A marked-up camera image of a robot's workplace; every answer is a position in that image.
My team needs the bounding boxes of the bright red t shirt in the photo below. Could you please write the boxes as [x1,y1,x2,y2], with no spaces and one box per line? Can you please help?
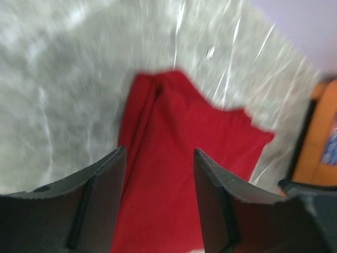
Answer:
[111,71,274,252]

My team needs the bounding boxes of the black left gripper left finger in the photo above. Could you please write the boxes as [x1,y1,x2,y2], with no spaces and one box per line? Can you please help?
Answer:
[1,147,126,252]

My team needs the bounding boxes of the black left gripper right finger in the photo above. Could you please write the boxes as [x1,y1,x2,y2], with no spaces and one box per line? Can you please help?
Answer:
[193,149,336,252]

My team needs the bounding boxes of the orange plastic laundry basket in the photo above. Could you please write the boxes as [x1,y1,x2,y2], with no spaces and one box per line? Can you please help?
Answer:
[285,79,336,186]

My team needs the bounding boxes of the blue white basket label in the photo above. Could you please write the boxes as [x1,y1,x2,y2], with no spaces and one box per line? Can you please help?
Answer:
[321,115,337,166]

